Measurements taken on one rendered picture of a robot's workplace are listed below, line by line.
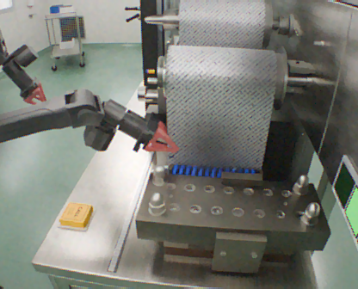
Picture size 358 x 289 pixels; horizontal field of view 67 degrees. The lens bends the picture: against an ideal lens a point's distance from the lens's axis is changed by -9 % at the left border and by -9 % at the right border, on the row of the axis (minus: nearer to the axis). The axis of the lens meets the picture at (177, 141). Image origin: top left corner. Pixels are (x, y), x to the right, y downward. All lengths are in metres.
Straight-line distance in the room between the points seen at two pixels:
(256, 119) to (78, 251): 0.52
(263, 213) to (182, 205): 0.17
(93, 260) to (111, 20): 6.10
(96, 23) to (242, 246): 6.35
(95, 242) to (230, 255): 0.33
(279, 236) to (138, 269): 0.31
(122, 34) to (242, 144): 5.98
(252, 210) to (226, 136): 0.18
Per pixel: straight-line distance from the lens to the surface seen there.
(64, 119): 0.66
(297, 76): 0.71
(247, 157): 0.73
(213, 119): 0.67
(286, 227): 0.63
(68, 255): 0.75
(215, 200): 0.65
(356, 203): 0.47
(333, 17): 0.63
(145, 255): 0.72
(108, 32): 6.67
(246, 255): 0.64
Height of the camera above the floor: 1.47
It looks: 32 degrees down
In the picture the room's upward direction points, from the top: straight up
